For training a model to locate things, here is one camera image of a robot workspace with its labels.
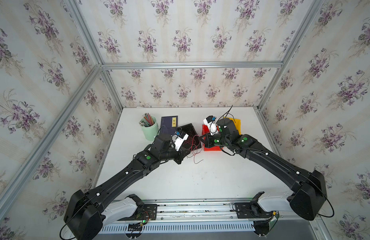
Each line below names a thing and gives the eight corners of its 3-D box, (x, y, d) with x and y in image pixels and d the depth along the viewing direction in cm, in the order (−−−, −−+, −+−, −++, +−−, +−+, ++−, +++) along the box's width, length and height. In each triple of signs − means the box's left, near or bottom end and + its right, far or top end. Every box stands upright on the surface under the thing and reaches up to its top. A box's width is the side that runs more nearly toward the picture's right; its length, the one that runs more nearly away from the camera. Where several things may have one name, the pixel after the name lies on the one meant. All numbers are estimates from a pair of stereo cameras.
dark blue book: (159, 134, 107) (158, 132, 105) (161, 117, 117) (161, 115, 115) (177, 134, 107) (177, 132, 105) (178, 117, 117) (178, 115, 115)
